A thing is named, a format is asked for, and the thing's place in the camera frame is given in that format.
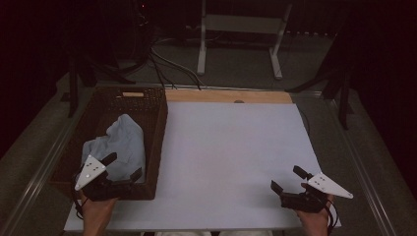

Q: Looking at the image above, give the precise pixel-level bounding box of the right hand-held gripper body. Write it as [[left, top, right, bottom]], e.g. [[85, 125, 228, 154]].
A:
[[279, 172, 354, 214]]

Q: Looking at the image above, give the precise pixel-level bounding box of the bundle of floor cables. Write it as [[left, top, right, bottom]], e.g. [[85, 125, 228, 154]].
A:
[[149, 37, 206, 91]]

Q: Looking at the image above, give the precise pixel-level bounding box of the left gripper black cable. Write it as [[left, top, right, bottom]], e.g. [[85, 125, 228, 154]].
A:
[[72, 190, 87, 220]]

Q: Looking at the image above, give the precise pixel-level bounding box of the white metal stand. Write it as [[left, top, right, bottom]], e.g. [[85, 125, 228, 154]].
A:
[[196, 0, 293, 81]]

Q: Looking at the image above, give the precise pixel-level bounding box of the person's right hand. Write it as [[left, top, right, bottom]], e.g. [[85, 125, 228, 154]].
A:
[[296, 195, 335, 228]]

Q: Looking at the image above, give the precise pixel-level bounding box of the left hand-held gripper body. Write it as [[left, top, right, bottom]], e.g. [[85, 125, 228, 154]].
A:
[[74, 154, 134, 202]]

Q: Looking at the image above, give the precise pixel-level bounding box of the light blue garment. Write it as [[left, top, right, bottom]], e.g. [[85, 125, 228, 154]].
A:
[[81, 113, 147, 183]]

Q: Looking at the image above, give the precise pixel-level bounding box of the brown wicker basket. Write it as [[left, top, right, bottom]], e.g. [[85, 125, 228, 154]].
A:
[[48, 87, 169, 201]]

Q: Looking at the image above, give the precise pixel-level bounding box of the metal frame rail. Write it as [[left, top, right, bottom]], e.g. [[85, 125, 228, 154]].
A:
[[328, 97, 399, 236], [0, 94, 87, 236]]

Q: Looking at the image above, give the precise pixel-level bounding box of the person's left hand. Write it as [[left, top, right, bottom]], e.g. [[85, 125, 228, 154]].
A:
[[79, 191, 118, 221]]

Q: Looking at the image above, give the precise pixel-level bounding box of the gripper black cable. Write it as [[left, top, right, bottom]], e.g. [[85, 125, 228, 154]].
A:
[[72, 190, 87, 220], [323, 198, 340, 235]]

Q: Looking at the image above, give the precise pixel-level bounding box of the thin black cable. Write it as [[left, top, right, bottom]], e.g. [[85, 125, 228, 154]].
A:
[[298, 109, 312, 136]]

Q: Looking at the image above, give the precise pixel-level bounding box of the black floor stand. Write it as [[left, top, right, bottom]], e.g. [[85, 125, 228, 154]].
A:
[[284, 19, 358, 131], [60, 58, 137, 119]]

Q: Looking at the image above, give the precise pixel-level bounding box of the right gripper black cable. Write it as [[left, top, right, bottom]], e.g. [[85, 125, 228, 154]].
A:
[[323, 198, 340, 235]]

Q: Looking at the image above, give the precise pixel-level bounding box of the white table mat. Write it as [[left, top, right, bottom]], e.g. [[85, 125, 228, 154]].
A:
[[63, 101, 342, 232]]

